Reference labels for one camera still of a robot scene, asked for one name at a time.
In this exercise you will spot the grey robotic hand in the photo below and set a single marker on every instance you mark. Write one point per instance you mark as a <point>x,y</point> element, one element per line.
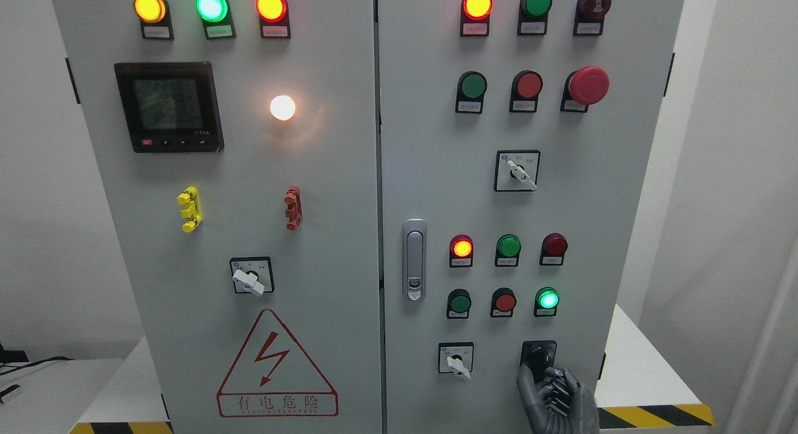
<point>560,405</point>

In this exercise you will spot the black rotary knob switch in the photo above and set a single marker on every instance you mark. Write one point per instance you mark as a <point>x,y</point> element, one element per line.
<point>538,355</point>

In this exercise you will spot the white platform with hazard stripes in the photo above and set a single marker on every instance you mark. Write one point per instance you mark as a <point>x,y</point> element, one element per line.
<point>638,392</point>

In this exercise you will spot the green push button lower right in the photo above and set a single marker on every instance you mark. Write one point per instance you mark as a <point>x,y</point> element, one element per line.
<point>546,302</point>

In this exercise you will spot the green push button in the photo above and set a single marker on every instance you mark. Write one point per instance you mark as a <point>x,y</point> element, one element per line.
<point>546,302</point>
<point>471,89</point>
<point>458,304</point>

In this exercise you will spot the red push button lower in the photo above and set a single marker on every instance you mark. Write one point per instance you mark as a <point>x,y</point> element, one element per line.
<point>503,303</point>

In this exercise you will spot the red push button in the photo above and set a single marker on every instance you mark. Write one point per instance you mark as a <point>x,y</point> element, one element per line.
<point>503,303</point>
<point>525,90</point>

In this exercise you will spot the green push button lower left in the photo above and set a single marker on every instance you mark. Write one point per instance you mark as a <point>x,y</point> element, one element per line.
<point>458,304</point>

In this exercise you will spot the red indicator light lower right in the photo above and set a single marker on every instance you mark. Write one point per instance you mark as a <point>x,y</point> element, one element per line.
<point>553,250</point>

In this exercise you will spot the green indicator light lower middle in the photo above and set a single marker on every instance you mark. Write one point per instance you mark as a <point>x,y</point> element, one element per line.
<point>508,250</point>

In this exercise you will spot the red lit indicator lower left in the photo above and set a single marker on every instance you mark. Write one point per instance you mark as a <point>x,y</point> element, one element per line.
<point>461,252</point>

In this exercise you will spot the red lit indicator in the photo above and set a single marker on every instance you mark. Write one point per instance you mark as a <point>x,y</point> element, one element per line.
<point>461,252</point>
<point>475,18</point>

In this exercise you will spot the grey right cabinet door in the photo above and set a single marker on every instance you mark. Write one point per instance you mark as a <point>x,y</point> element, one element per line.
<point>439,165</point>

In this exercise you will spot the grey cabinet door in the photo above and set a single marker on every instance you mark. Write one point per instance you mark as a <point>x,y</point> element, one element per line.
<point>325,272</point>
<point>439,165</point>

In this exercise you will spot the red electric hazard warning sticker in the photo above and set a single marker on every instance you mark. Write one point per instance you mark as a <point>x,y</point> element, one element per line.
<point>273,376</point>

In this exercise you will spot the red emergency stop mushroom button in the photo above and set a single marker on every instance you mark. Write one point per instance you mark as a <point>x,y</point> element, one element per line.
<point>584,87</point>

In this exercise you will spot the red push button upper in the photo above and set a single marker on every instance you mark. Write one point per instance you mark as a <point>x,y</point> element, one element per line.
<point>525,90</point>

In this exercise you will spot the green push button upper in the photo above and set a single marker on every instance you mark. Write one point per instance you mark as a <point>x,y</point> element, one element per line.
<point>471,89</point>

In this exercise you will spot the red terminal connector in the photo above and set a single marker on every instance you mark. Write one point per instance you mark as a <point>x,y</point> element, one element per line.
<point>293,212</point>

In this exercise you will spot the green indicator light top right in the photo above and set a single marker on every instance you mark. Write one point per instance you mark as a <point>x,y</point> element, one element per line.
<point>533,17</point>

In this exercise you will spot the dark red buzzer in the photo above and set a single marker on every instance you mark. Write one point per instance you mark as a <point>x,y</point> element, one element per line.
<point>590,17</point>

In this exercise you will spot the white glowing lamp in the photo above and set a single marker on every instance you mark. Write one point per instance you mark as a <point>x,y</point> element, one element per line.
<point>283,107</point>

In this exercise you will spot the red lit indicator right top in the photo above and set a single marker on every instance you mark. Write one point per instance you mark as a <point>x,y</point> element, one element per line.
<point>475,18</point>

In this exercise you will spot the yellow terminal connector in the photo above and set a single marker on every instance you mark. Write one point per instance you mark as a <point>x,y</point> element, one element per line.
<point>189,201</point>

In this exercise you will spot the grey left cabinet door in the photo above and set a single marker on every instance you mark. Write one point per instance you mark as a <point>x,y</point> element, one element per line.
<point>325,272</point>

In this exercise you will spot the black digital power meter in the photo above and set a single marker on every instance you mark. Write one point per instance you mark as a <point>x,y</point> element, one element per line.
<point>170,107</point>

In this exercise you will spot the red lit indicator left door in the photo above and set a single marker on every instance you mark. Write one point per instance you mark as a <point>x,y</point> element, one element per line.
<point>274,18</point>

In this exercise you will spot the green lit indicator light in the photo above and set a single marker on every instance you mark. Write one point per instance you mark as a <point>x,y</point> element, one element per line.
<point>217,19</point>

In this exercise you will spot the small white black adapter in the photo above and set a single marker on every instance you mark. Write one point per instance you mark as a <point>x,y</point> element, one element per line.
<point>8,394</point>

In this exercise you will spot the black device with antenna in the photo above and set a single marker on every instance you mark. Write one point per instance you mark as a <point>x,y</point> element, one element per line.
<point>12,356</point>

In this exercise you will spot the yellow indicator light top left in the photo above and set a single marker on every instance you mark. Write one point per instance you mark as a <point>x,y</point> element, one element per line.
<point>155,19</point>

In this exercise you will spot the white selector switch lower right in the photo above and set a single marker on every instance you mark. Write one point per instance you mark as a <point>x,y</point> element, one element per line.
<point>456,358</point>

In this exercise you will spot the white selector switch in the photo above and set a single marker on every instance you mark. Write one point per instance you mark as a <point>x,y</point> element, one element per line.
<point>516,170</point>
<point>456,358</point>

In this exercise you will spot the silver door latch handle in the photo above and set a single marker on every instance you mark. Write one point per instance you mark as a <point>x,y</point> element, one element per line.
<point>414,259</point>

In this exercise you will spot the white selector switch upper right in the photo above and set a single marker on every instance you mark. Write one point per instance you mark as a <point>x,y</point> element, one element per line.
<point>516,170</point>

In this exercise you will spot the white selector switch left door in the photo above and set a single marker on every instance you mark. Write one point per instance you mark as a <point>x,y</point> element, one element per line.
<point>252,275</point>

